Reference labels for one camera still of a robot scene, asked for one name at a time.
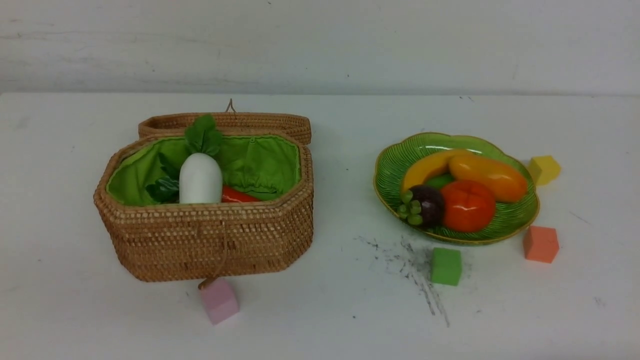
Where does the yellow toy banana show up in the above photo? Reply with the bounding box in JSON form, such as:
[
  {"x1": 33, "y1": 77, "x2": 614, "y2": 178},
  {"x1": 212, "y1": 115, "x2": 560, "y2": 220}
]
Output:
[{"x1": 400, "y1": 149, "x2": 473, "y2": 194}]

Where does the purple toy mangosteen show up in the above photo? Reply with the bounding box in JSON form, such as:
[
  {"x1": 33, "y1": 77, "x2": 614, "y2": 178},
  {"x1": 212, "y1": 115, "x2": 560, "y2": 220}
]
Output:
[{"x1": 397, "y1": 184, "x2": 445, "y2": 230}]

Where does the white toy radish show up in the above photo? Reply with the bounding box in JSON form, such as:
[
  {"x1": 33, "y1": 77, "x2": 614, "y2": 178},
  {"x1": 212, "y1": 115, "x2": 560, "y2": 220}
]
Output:
[{"x1": 178, "y1": 114, "x2": 224, "y2": 204}]

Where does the orange toy persimmon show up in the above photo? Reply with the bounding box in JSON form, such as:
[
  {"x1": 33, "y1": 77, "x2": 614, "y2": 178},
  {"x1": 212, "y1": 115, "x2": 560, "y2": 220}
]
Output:
[{"x1": 440, "y1": 180, "x2": 497, "y2": 233}]

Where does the red toy carrot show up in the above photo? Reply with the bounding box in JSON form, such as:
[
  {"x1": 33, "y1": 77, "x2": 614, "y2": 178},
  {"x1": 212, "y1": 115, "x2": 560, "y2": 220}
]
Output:
[{"x1": 145, "y1": 152, "x2": 259, "y2": 204}]

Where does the yellow toy mango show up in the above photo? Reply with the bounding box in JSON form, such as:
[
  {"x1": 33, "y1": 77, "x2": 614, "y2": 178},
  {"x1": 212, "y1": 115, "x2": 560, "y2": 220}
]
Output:
[{"x1": 448, "y1": 154, "x2": 528, "y2": 203}]

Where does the wicker basket lid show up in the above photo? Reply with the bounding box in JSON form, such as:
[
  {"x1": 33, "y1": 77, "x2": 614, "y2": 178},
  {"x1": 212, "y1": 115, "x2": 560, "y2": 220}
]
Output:
[{"x1": 137, "y1": 99, "x2": 313, "y2": 146}]

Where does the green glass leaf plate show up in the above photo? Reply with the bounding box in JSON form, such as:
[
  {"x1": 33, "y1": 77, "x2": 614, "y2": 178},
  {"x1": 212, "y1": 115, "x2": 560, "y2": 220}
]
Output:
[{"x1": 373, "y1": 132, "x2": 541, "y2": 246}]

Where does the green foam cube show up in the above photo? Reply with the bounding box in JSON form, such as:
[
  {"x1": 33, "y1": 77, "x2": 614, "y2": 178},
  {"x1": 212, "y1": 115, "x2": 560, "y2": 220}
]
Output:
[{"x1": 430, "y1": 247, "x2": 463, "y2": 287}]

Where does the pink foam cube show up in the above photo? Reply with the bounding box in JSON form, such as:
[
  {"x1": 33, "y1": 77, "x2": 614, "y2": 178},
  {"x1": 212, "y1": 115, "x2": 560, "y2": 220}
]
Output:
[{"x1": 198, "y1": 277, "x2": 240, "y2": 326}]

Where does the woven wicker basket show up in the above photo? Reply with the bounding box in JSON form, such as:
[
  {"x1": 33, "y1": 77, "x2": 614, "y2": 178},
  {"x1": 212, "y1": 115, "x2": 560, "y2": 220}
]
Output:
[{"x1": 93, "y1": 131, "x2": 314, "y2": 282}]

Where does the yellow foam cube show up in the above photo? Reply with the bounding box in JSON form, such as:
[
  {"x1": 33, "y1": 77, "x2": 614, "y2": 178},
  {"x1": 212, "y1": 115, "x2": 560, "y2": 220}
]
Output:
[{"x1": 526, "y1": 155, "x2": 562, "y2": 187}]

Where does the orange foam cube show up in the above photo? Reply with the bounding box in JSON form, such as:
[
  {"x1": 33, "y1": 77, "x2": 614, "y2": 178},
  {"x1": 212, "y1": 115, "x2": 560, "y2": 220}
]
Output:
[{"x1": 522, "y1": 225, "x2": 560, "y2": 264}]

